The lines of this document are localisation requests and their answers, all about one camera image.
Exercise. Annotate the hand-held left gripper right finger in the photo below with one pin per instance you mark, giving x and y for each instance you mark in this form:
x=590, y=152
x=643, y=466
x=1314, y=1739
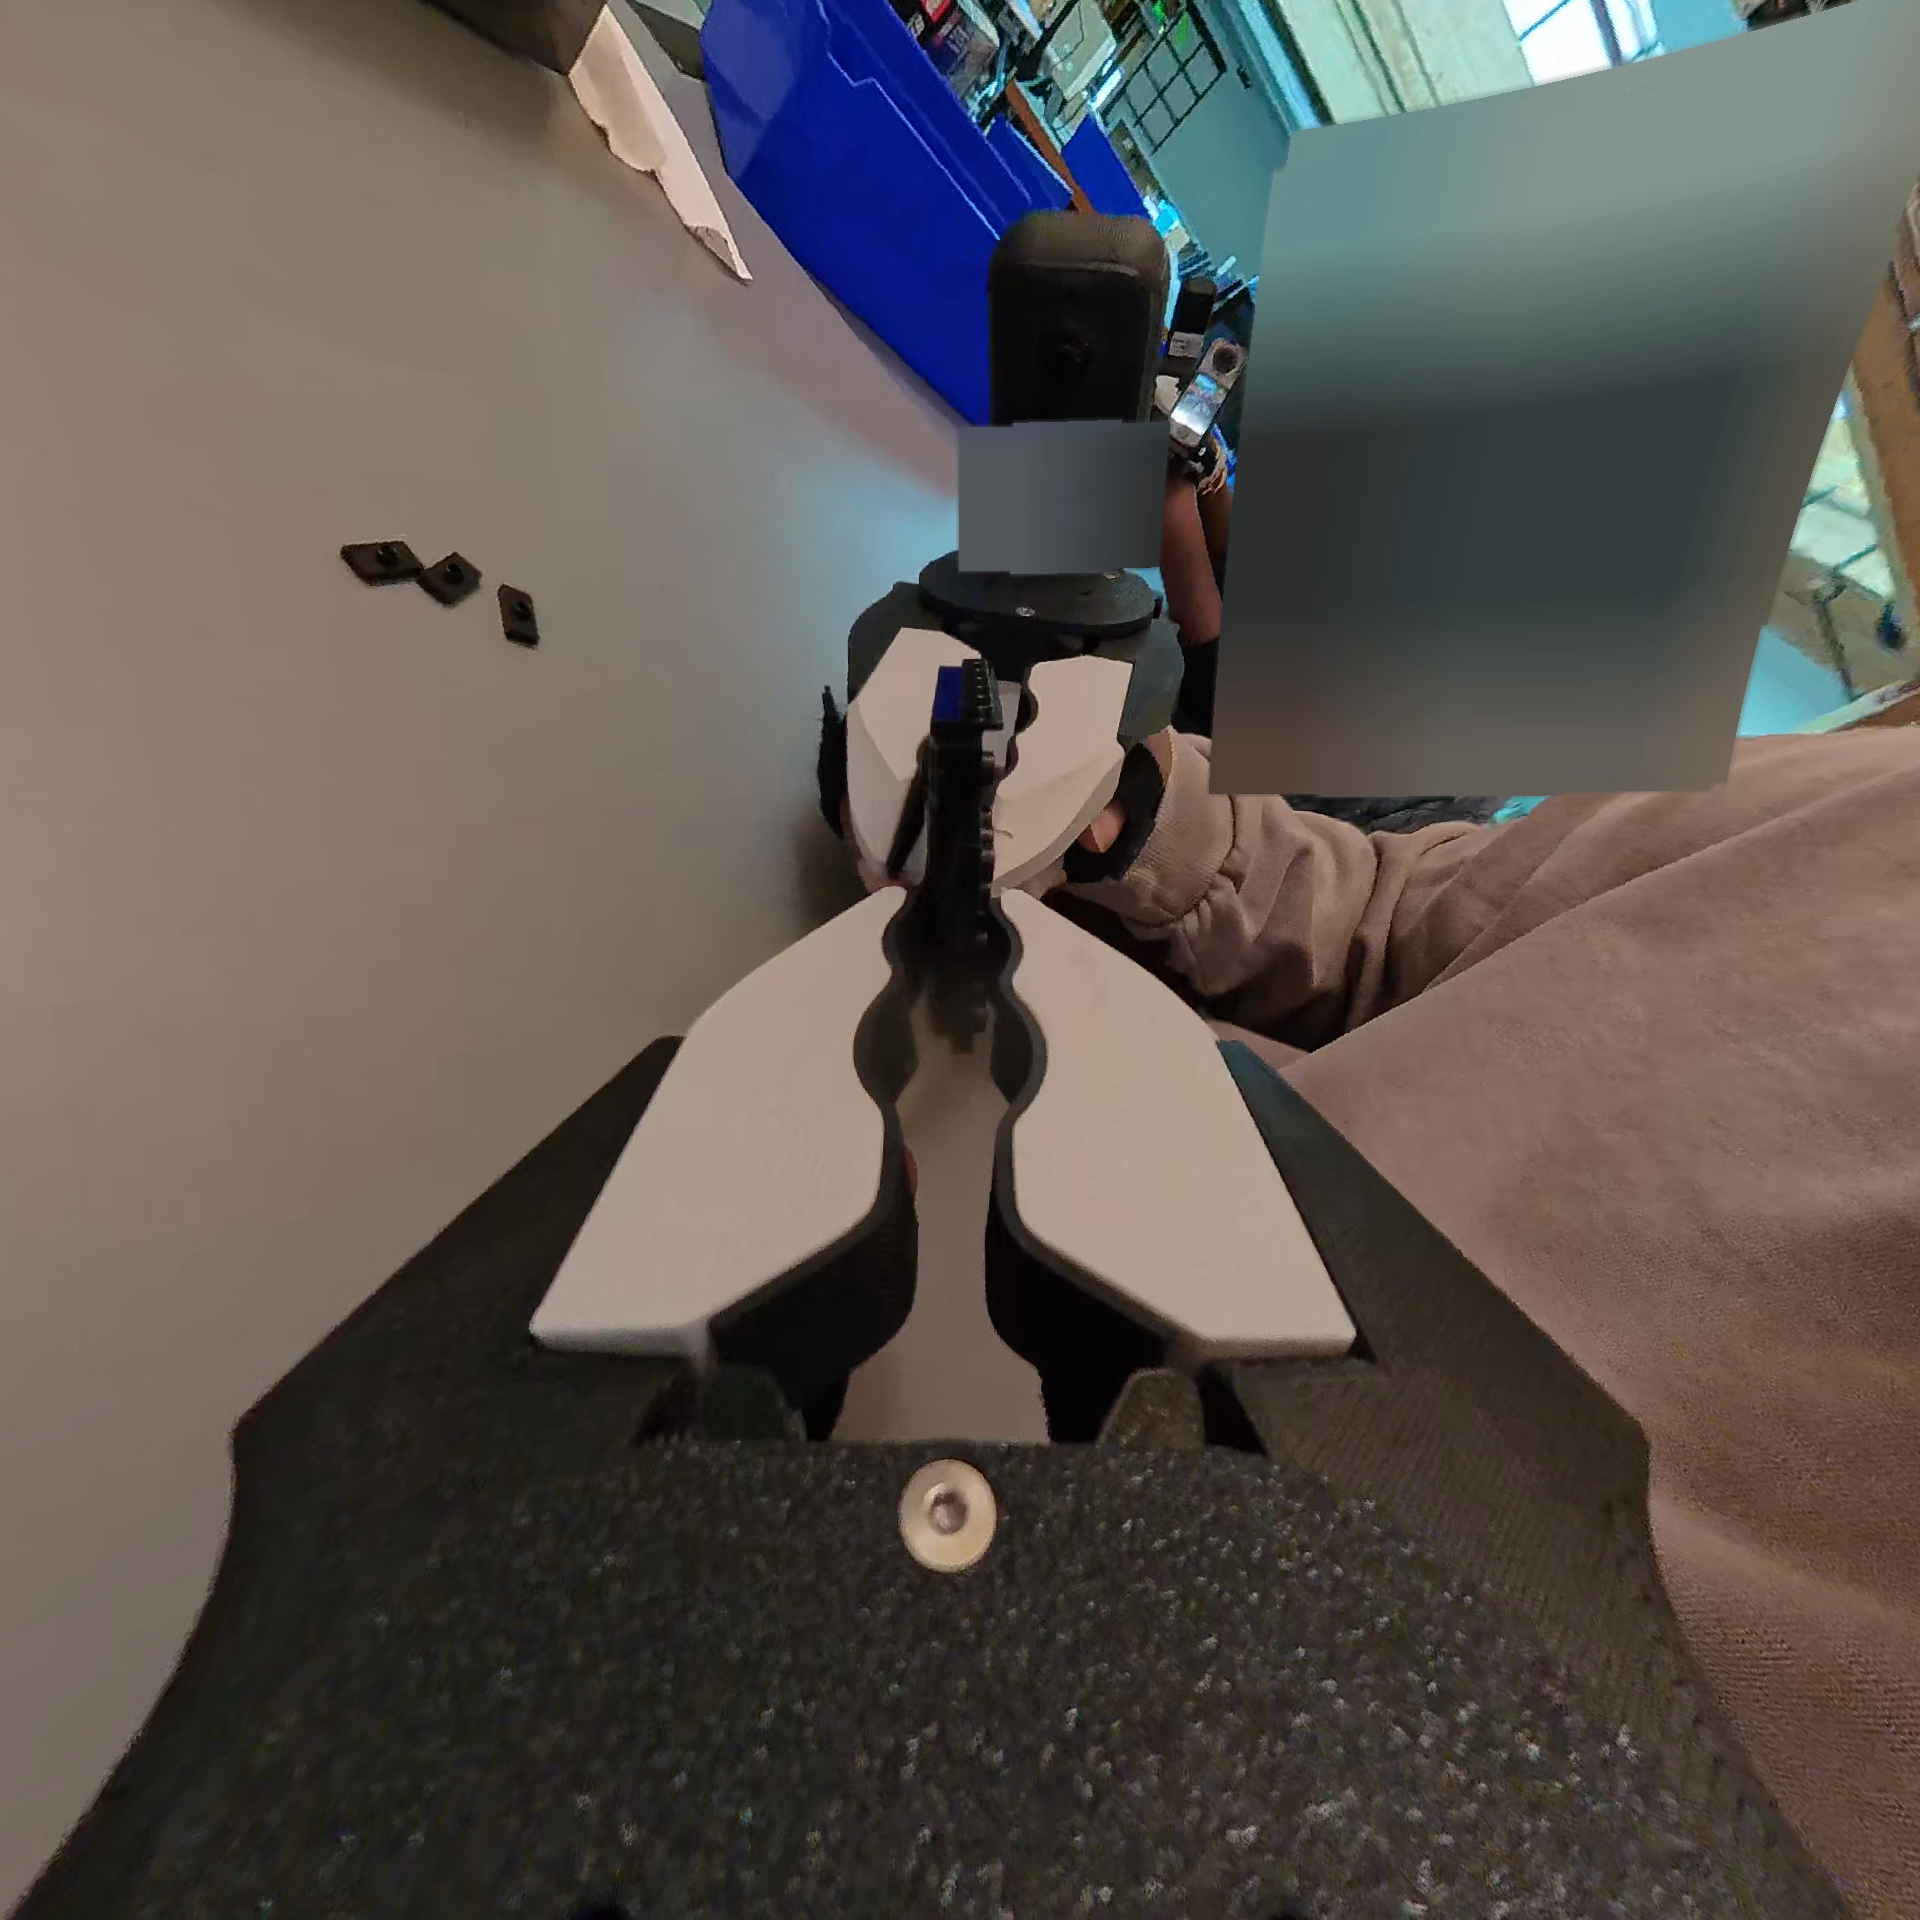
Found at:
x=1172, y=1171

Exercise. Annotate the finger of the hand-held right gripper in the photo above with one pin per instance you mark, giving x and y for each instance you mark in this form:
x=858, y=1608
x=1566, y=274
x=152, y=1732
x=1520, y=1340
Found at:
x=1080, y=734
x=885, y=734

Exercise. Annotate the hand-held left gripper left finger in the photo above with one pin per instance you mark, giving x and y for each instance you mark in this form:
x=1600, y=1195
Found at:
x=751, y=1140

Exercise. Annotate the black brick plate assembly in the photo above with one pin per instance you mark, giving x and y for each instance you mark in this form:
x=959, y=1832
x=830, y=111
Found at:
x=954, y=840

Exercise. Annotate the small black brick plate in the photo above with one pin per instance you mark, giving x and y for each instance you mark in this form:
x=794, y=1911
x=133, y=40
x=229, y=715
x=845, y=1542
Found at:
x=451, y=577
x=378, y=560
x=518, y=614

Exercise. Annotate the person's right forearm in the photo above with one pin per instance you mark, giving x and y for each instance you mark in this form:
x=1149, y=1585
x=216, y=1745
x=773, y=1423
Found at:
x=1319, y=900

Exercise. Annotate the another person's forearm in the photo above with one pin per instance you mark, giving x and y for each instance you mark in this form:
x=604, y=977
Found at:
x=1190, y=556

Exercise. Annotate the grey desk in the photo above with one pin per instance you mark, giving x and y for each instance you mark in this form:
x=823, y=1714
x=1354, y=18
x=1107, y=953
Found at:
x=301, y=900

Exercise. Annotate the person's right hand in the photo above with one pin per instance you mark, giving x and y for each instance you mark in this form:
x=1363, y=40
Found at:
x=1111, y=825

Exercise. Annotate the blue plastic bin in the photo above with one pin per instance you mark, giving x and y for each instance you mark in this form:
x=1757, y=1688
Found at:
x=855, y=166
x=1110, y=166

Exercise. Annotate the torn white paper bag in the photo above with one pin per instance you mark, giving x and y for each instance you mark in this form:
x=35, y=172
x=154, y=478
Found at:
x=661, y=166

